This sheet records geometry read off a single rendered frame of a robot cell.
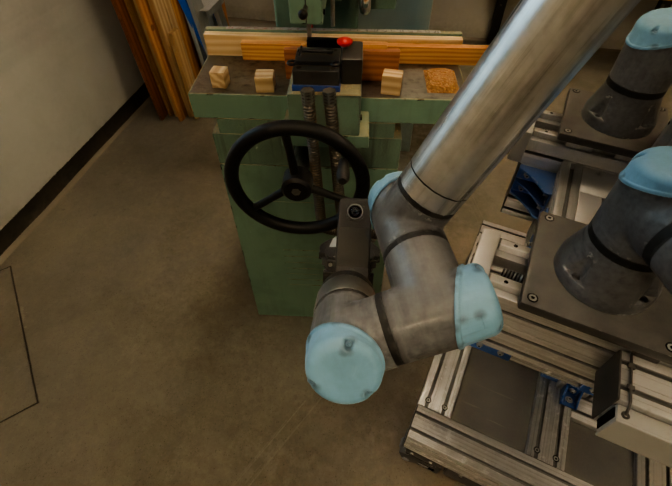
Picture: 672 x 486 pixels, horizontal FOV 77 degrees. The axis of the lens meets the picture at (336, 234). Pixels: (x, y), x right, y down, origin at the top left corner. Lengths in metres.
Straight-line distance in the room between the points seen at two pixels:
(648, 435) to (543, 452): 0.51
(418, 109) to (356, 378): 0.67
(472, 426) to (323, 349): 0.91
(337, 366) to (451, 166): 0.22
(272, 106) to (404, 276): 0.62
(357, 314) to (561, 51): 0.28
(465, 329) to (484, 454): 0.84
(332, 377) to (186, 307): 1.34
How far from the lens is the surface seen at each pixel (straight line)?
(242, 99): 0.97
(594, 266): 0.73
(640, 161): 0.66
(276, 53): 1.08
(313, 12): 0.99
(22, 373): 1.83
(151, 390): 1.60
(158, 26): 2.46
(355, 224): 0.57
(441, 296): 0.41
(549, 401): 1.35
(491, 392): 1.32
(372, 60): 0.98
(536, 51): 0.40
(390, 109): 0.95
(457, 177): 0.43
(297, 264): 1.33
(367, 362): 0.40
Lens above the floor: 1.37
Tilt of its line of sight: 48 degrees down
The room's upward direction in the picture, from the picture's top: straight up
